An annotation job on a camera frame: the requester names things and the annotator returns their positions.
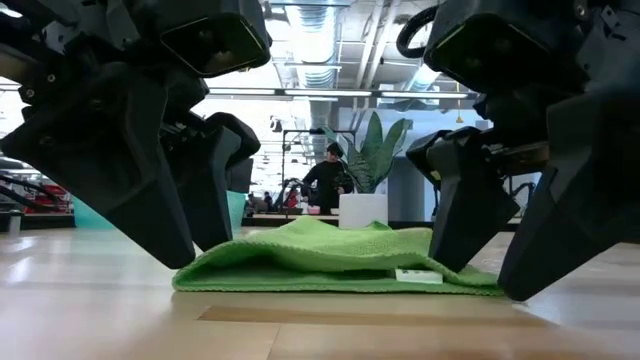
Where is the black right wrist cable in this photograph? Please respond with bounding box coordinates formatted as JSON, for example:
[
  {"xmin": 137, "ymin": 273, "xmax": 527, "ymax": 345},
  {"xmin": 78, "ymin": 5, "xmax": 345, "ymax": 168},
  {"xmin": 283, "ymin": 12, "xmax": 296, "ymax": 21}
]
[{"xmin": 395, "ymin": 3, "xmax": 441, "ymax": 60}]

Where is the person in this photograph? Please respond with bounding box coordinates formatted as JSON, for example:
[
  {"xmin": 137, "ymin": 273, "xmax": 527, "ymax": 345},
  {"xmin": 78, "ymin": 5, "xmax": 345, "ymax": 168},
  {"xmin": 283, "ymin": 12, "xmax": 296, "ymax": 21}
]
[{"xmin": 299, "ymin": 142, "xmax": 355, "ymax": 216}]

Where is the red background equipment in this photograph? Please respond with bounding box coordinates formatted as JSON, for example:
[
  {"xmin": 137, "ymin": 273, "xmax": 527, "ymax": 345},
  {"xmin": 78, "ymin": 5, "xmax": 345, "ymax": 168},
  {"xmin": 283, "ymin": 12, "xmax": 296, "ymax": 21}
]
[{"xmin": 22, "ymin": 182, "xmax": 74, "ymax": 215}]

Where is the long ceiling light strip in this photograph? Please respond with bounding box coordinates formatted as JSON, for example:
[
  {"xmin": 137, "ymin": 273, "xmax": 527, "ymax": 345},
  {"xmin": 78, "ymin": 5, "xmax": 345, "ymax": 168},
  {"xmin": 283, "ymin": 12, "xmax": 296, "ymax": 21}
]
[{"xmin": 205, "ymin": 87, "xmax": 472, "ymax": 101}]

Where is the snake plant in white pot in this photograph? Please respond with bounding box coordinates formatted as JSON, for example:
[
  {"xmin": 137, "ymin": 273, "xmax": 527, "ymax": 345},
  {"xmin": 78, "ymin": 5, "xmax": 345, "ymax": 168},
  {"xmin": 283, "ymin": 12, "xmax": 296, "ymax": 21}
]
[{"xmin": 322, "ymin": 110, "xmax": 414, "ymax": 230}]

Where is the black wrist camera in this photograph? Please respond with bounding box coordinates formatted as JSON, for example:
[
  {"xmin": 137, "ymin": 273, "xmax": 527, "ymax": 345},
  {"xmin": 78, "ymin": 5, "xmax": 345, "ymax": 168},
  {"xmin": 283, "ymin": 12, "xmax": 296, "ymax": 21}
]
[
  {"xmin": 423, "ymin": 10, "xmax": 590, "ymax": 95},
  {"xmin": 158, "ymin": 10, "xmax": 274, "ymax": 79}
]

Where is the green microfiber towel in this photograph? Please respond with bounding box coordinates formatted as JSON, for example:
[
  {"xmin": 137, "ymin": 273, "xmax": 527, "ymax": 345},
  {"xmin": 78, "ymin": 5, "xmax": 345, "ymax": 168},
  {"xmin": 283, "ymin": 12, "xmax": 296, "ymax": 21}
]
[{"xmin": 171, "ymin": 215, "xmax": 505, "ymax": 297}]

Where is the black aluminium table frame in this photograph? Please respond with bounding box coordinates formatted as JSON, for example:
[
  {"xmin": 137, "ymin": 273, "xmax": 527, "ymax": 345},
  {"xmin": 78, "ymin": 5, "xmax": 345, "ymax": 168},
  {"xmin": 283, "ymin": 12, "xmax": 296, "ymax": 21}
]
[{"xmin": 0, "ymin": 212, "xmax": 524, "ymax": 234}]

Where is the black background rig frame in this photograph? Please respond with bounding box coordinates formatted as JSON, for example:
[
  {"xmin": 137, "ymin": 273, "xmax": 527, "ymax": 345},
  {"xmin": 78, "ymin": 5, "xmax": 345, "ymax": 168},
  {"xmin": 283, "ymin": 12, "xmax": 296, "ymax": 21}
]
[{"xmin": 281, "ymin": 127, "xmax": 357, "ymax": 199}]

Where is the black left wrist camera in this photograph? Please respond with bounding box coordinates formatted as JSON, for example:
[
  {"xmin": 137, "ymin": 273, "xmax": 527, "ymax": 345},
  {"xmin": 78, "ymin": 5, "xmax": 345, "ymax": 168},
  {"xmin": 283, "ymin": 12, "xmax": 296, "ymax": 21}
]
[{"xmin": 158, "ymin": 10, "xmax": 274, "ymax": 79}]

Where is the teal plastic basket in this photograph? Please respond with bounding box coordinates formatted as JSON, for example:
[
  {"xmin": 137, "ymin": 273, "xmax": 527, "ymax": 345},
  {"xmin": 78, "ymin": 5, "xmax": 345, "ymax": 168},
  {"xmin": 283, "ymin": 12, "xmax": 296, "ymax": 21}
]
[{"xmin": 71, "ymin": 188, "xmax": 248, "ymax": 236}]

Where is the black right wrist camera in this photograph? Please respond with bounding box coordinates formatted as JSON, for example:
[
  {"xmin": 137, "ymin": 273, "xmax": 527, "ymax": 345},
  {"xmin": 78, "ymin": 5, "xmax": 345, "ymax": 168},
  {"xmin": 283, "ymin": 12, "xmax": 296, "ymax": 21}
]
[{"xmin": 423, "ymin": 10, "xmax": 590, "ymax": 95}]

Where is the silver ceiling duct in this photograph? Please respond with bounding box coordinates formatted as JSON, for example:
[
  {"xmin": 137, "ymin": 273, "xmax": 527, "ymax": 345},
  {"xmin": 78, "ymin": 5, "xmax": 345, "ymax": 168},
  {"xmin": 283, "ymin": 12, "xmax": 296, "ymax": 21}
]
[{"xmin": 285, "ymin": 3, "xmax": 342, "ymax": 91}]

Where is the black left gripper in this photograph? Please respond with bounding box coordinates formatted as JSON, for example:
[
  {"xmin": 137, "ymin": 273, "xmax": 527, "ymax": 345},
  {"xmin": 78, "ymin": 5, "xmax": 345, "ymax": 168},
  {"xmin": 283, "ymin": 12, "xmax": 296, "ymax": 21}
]
[{"xmin": 0, "ymin": 0, "xmax": 211, "ymax": 270}]

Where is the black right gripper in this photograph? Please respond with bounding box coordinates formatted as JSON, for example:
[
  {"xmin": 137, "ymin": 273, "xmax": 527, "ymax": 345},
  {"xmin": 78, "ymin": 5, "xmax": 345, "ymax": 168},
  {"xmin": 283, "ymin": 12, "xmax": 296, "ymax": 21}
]
[{"xmin": 472, "ymin": 0, "xmax": 640, "ymax": 174}]

